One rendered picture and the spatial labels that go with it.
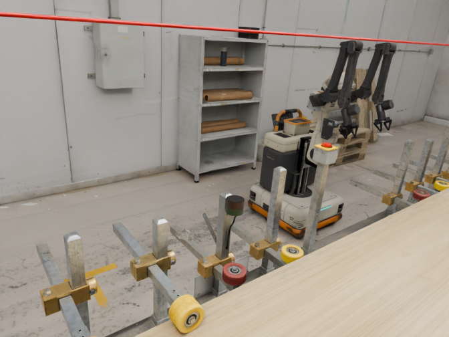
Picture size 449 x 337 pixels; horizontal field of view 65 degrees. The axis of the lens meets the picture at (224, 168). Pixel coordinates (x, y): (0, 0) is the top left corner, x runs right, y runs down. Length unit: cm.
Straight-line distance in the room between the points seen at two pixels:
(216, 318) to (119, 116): 301
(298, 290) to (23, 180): 304
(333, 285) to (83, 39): 303
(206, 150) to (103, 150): 132
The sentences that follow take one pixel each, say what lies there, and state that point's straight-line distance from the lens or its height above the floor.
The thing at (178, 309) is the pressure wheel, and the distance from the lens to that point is 97.
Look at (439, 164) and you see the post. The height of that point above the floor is 92.
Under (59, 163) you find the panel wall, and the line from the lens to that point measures 378.
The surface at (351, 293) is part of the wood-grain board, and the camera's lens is 123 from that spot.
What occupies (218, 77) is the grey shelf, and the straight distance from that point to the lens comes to 432.
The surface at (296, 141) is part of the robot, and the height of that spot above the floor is 78.
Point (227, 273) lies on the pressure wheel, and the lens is 119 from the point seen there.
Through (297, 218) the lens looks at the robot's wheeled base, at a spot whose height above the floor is 23.
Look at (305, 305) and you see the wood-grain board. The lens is 114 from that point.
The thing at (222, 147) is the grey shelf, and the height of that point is 19.
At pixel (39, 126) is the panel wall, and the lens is 364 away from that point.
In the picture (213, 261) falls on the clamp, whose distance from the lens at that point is 130.
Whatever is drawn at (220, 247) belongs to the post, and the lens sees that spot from 128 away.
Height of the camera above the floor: 165
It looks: 22 degrees down
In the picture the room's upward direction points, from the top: 4 degrees clockwise
